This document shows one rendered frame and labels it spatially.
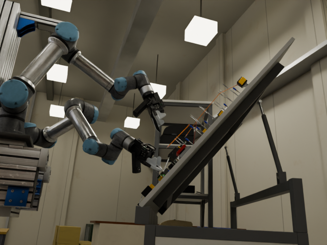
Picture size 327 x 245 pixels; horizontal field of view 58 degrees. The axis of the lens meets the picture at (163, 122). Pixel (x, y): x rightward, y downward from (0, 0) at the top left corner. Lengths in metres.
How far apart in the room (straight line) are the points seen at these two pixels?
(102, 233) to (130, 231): 0.39
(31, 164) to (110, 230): 3.08
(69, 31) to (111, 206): 9.43
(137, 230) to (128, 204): 6.35
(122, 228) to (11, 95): 3.33
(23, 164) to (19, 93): 0.32
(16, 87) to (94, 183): 9.39
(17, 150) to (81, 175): 9.25
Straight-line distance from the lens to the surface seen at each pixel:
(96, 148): 1.51
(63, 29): 1.63
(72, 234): 5.93
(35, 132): 2.10
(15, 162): 1.51
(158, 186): 1.17
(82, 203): 10.65
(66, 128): 1.99
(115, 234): 4.49
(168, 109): 2.75
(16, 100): 1.46
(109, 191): 10.78
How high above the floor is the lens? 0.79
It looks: 19 degrees up
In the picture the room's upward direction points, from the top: 3 degrees clockwise
